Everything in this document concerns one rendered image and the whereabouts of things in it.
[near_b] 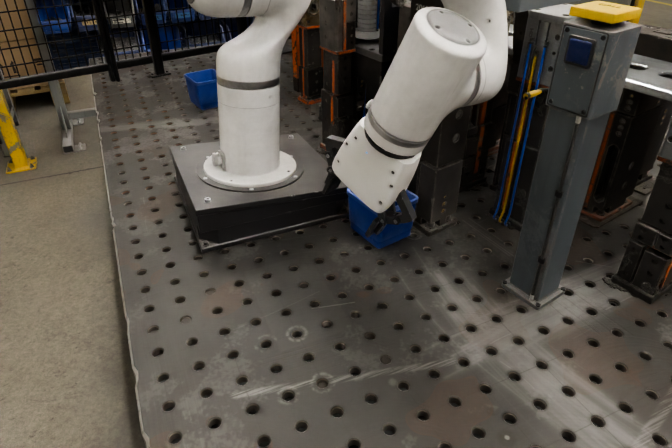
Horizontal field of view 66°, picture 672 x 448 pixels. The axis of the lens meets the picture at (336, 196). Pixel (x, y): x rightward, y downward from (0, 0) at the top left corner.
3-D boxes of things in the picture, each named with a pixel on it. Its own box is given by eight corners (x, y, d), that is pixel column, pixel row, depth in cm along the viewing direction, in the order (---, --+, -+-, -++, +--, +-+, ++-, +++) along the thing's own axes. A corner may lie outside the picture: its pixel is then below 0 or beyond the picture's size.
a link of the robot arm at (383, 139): (354, 104, 62) (346, 121, 64) (408, 152, 60) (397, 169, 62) (396, 84, 67) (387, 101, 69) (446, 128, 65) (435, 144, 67)
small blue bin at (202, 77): (230, 105, 160) (227, 77, 155) (200, 112, 155) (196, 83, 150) (216, 95, 167) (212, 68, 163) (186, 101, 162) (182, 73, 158)
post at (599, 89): (565, 293, 87) (647, 25, 64) (537, 311, 84) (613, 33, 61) (528, 269, 92) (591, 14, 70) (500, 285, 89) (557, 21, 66)
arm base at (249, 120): (218, 195, 97) (213, 99, 88) (193, 157, 111) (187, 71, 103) (311, 180, 105) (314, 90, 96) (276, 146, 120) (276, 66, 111)
